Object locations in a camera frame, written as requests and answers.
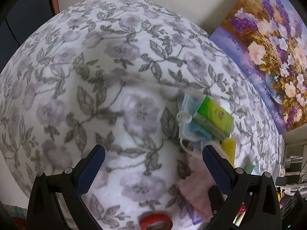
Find red tape roll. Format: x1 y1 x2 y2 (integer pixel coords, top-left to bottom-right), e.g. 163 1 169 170
139 214 173 230

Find flower still-life painting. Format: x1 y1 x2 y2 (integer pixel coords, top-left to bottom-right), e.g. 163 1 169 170
210 0 306 134

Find floral grey white blanket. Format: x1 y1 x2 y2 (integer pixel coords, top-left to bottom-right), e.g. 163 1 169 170
1 0 284 229

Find green tissue pack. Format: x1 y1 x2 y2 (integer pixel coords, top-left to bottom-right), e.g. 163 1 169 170
192 97 234 141

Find pink fluffy cloth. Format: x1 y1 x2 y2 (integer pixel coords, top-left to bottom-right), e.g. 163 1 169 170
177 154 216 222

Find teal white shallow box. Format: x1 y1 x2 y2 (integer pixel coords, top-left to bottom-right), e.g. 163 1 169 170
244 164 261 176

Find blue face mask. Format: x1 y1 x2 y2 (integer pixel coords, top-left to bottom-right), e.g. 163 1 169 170
176 94 213 156

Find yellow sponge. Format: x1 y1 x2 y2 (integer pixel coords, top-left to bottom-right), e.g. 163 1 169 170
221 138 236 167

